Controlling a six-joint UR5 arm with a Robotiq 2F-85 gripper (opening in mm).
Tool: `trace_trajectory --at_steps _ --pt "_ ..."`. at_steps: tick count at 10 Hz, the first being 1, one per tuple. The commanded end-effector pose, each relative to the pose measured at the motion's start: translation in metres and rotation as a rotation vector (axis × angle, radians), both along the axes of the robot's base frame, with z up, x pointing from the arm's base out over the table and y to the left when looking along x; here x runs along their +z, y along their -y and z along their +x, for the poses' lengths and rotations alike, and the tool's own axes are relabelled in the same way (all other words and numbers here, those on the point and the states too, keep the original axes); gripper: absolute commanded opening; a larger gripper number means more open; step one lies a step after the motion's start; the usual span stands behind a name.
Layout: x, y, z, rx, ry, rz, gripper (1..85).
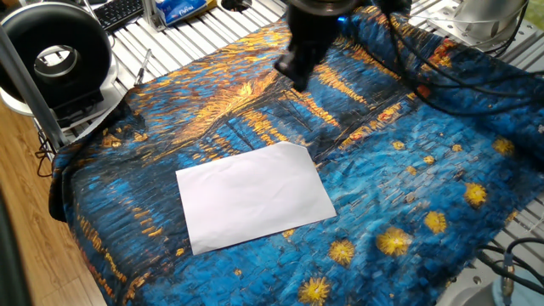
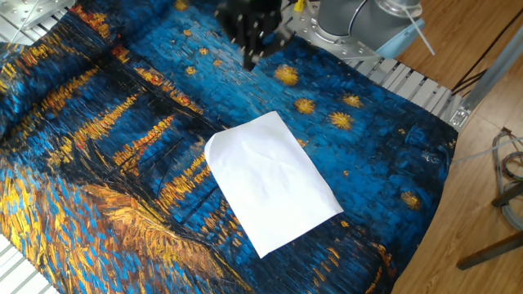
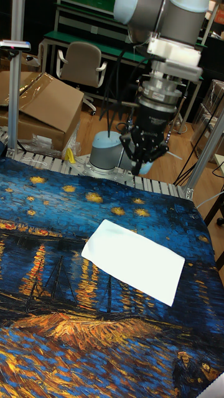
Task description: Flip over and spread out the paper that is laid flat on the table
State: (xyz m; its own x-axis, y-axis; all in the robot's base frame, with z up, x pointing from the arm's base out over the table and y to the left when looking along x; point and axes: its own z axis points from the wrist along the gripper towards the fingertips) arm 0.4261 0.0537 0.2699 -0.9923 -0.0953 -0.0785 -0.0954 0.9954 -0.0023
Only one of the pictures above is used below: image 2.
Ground aluminium frame post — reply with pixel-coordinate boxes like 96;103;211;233
448;26;523;132

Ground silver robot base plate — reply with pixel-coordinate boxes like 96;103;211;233
281;0;393;63

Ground perforated aluminium plate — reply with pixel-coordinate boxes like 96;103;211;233
0;0;75;32

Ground white paper sheet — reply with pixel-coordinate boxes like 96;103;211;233
203;110;344;259

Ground black floor cables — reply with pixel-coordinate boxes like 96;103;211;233
450;7;523;97

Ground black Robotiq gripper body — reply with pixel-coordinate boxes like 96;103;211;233
226;0;284;49

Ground grey coiled cable bundle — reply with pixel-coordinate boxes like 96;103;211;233
491;127;523;232

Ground white zip tie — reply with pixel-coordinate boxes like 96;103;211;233
402;6;436;56

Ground thin white tube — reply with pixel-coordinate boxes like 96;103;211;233
450;136;523;165

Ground starry night painting tablecloth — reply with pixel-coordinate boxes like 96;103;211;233
0;0;458;294

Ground dark wooden leg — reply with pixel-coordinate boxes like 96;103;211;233
456;231;523;271
490;182;523;207

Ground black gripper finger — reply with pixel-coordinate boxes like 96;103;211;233
214;4;255;73
251;23;295;69

